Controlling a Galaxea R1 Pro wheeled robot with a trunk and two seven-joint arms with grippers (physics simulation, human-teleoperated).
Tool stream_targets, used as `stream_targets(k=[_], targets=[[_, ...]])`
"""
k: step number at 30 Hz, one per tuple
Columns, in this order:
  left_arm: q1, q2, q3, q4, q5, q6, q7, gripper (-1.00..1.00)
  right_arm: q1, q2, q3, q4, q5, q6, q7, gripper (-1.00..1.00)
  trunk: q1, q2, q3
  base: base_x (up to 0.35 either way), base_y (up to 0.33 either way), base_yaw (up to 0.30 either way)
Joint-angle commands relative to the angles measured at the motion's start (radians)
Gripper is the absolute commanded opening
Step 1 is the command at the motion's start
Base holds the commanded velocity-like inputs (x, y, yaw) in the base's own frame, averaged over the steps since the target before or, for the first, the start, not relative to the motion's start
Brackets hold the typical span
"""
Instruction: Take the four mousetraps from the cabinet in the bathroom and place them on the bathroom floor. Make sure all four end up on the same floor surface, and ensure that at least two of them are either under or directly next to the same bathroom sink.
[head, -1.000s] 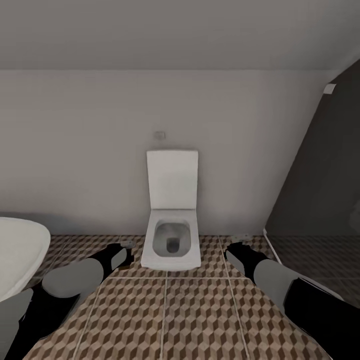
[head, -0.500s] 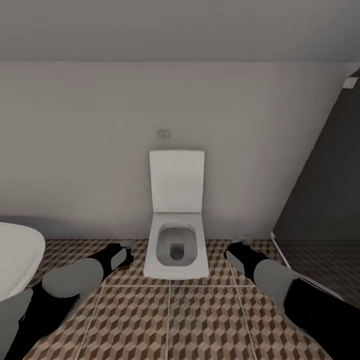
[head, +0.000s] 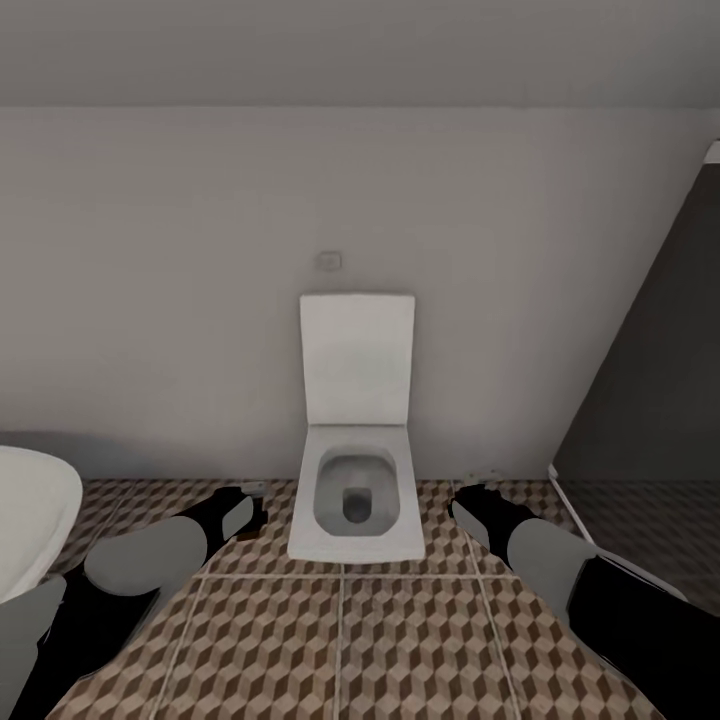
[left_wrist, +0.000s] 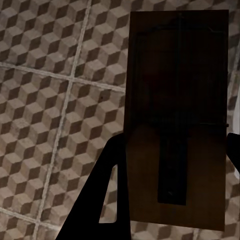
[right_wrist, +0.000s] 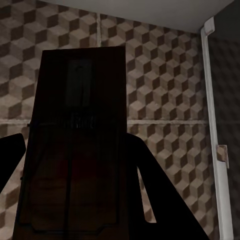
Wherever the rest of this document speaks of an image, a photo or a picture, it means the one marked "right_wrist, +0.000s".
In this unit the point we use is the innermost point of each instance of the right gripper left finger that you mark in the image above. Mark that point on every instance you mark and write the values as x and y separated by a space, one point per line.
12 150

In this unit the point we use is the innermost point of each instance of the mousetrap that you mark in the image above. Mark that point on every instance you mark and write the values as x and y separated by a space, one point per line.
74 181

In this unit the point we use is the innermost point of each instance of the door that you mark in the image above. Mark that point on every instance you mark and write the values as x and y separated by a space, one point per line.
223 37

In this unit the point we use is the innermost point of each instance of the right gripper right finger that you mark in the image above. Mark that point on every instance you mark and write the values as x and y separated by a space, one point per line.
174 219

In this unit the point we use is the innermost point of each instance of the shower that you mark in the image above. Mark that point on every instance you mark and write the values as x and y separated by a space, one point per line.
219 167

